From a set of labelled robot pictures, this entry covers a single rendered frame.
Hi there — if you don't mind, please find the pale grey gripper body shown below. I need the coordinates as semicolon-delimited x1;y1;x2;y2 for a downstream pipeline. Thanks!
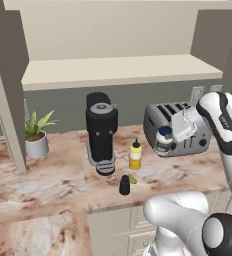
170;109;199;143

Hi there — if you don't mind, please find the beige base cabinet with drawers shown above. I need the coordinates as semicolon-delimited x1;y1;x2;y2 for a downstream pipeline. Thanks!
87;188;232;256

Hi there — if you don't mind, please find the clear shaker with blue cap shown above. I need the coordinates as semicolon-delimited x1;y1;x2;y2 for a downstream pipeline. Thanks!
154;125;174;155

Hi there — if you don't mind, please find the silver four-slot toaster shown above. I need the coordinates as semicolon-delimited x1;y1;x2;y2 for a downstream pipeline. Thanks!
143;101;213;158

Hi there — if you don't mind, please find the yellow squeeze bottle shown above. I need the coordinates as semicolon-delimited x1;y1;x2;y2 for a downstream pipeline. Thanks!
128;138;143;171

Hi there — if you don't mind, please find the green lime wedge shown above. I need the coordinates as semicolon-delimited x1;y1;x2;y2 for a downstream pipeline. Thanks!
128;173;138;185

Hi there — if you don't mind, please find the black coffee machine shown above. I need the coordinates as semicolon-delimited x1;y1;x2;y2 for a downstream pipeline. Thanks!
84;91;119;177

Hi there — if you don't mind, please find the black shaker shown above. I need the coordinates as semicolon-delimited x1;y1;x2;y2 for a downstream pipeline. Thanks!
118;174;132;197

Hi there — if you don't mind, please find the green plant in white pot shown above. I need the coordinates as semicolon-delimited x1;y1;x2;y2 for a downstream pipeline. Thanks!
23;109;59;160

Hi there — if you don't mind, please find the white wall outlet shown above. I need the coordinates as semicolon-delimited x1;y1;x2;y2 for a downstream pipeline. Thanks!
190;85;206;106
210;84;224;94

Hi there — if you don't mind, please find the open beige wall cabinet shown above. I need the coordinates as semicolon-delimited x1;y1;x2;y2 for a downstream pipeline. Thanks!
0;0;232;93

